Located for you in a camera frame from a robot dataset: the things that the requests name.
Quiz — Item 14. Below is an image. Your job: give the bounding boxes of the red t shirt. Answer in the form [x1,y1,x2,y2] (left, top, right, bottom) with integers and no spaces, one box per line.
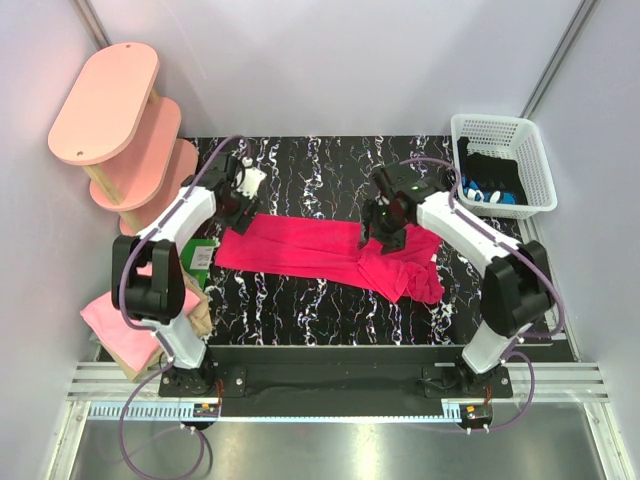
[214,214,444,304]

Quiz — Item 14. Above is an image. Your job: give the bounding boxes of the green folder with label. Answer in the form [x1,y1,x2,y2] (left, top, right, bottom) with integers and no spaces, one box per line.
[180,238,220,290]

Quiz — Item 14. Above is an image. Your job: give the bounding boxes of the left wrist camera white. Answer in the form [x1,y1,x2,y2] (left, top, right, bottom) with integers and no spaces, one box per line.
[236,157,266,200]

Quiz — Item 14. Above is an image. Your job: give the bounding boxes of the white plastic basket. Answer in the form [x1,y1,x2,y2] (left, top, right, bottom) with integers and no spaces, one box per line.
[450,114,558,220]

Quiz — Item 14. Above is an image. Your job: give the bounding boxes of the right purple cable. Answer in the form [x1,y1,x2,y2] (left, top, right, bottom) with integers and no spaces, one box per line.
[394,157,569,432]

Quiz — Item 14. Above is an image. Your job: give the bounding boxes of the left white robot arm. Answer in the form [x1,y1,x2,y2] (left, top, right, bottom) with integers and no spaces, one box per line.
[111,154,266,396]

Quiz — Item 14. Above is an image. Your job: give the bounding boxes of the pink three-tier shelf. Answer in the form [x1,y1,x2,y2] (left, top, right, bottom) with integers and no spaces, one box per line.
[48,42,198,235]

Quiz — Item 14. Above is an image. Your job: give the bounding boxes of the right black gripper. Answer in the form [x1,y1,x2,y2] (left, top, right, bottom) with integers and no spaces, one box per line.
[356,199,409,257]

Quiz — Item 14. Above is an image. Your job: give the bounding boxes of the black clothes in basket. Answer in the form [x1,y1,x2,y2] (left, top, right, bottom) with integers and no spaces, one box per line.
[457,137,528,205]

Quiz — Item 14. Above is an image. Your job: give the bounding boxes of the folded pink t shirt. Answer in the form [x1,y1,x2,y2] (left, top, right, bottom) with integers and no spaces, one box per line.
[80,287,201,374]

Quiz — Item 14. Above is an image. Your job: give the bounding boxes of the aluminium rail frame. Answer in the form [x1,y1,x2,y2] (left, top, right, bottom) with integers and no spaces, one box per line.
[47,337,634,479]

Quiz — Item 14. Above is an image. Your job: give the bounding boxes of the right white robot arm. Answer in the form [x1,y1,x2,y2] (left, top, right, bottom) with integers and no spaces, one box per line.
[359,162,558,397]

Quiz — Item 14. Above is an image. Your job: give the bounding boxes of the blue white garment in basket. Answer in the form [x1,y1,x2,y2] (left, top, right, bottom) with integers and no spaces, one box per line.
[462,175,521,205]

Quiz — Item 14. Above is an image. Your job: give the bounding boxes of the folded beige t shirt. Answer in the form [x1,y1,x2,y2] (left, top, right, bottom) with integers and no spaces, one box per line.
[112,272,213,382]

